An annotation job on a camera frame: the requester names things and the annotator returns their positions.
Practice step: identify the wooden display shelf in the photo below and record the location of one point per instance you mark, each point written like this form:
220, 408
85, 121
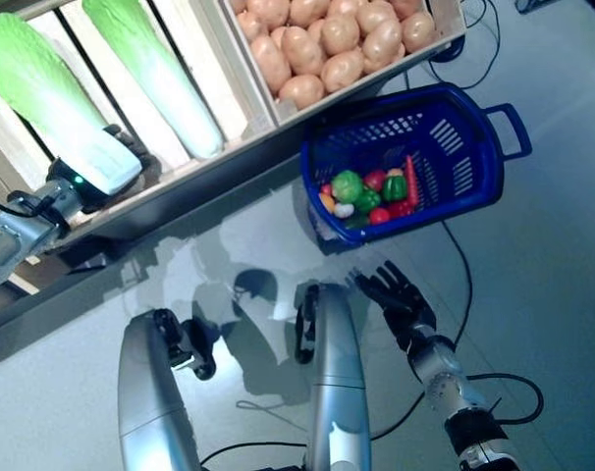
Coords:
204, 196

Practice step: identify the round green toy lettuce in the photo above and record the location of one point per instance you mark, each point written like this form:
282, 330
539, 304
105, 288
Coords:
346, 185

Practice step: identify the red toy tomato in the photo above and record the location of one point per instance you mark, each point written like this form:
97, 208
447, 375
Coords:
379, 216
375, 179

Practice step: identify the green white napa cabbage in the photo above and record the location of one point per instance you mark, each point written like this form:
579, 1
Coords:
155, 78
47, 98

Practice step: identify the white toy garlic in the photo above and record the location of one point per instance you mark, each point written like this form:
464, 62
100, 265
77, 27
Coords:
344, 210

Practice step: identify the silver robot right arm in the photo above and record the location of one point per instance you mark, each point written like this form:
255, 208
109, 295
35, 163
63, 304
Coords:
442, 387

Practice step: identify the orange toy vegetable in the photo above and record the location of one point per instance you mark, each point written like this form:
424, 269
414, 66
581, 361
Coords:
327, 201

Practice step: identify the green toy bell pepper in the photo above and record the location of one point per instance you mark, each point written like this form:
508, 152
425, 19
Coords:
394, 189

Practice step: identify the blue plastic shopping basket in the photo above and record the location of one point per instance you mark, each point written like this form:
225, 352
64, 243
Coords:
425, 221

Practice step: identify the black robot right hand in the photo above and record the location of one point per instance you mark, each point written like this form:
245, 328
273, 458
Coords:
400, 304

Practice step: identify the small yellow toy vegetable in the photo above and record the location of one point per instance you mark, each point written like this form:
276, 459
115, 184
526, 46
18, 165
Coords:
395, 172

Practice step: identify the small green toy vegetable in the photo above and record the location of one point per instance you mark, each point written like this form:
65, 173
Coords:
368, 200

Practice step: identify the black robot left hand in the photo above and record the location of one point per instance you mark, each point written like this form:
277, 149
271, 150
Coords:
71, 193

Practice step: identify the tan potato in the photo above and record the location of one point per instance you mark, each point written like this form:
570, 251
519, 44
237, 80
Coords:
417, 32
339, 34
278, 35
263, 5
301, 91
373, 15
344, 71
383, 46
302, 49
405, 5
344, 6
251, 24
307, 10
270, 61

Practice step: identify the dark green toy vegetable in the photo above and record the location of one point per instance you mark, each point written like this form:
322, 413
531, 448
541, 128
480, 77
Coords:
356, 222

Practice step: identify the small red toy vegetable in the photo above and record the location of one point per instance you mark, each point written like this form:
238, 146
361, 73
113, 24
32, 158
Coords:
326, 189

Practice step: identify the wooden slatted crate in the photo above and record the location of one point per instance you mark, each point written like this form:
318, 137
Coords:
400, 60
170, 176

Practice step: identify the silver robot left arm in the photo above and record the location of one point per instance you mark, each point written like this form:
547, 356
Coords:
13, 235

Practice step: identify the red toy pepper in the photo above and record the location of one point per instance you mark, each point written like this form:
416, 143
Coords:
400, 210

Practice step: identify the orange toy carrot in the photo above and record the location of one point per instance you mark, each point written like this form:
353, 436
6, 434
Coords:
411, 179

